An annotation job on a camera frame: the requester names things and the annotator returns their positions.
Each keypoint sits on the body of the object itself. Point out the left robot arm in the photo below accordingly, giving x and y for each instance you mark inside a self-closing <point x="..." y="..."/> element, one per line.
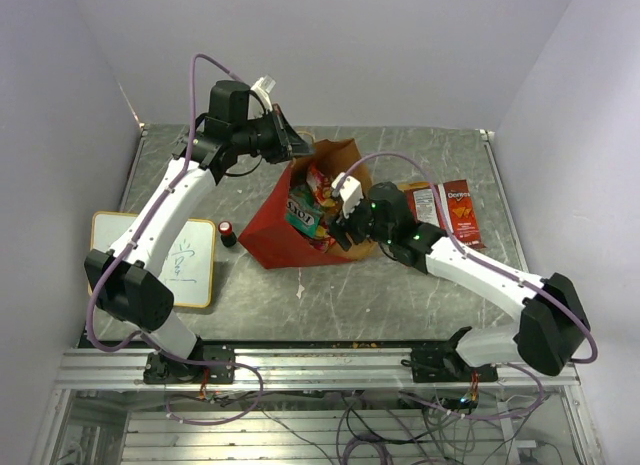
<point x="125" y="278"/>

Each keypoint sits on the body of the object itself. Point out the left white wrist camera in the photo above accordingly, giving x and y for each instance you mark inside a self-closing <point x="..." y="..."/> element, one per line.
<point x="263" y="87"/>

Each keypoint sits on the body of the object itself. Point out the small orange snack packet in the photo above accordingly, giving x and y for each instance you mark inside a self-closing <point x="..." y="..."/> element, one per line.
<point x="320" y="188"/>

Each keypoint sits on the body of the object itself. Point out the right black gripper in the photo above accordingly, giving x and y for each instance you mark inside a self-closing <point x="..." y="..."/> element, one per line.
<point x="339" y="226"/>

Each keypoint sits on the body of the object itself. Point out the brown snack pouch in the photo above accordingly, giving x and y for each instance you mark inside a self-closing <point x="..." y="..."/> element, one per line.
<point x="413" y="186"/>

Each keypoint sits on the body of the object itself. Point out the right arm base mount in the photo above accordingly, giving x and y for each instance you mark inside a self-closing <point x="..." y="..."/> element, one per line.
<point x="436" y="361"/>

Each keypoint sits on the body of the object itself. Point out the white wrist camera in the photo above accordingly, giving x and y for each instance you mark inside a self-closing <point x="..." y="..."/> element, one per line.
<point x="263" y="87"/>
<point x="349" y="190"/>

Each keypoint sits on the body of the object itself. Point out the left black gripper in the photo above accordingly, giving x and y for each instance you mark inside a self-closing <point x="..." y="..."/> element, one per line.
<point x="289" y="144"/>

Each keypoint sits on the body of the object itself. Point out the aluminium extrusion rail frame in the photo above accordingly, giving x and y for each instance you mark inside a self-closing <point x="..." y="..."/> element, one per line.
<point x="294" y="369"/>

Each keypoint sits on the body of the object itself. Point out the teal Fox's candy bag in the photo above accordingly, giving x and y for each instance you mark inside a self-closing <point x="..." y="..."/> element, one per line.
<point x="301" y="211"/>

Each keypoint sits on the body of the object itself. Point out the red Doritos chip bag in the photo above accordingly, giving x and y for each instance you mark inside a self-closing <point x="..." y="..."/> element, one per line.
<point x="458" y="209"/>

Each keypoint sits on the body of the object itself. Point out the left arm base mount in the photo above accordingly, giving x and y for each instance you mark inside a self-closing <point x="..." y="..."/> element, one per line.
<point x="214" y="363"/>

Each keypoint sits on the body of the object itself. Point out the red brown paper bag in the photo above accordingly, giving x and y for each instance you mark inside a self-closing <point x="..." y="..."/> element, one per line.
<point x="291" y="228"/>

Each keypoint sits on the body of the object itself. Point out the red capped black marker stamp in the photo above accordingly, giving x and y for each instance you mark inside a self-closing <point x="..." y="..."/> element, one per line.
<point x="227" y="234"/>

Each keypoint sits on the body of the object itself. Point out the small whiteboard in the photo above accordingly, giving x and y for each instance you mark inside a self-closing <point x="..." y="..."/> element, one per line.
<point x="188" y="269"/>

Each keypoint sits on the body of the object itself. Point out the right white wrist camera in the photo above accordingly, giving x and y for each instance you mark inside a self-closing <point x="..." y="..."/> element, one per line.
<point x="349" y="190"/>

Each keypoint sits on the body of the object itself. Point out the colourful small snack packets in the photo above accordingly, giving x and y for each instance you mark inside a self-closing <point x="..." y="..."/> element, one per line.
<point x="323" y="242"/>

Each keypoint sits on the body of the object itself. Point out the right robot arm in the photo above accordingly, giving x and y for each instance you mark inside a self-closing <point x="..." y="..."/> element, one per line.
<point x="549" y="322"/>

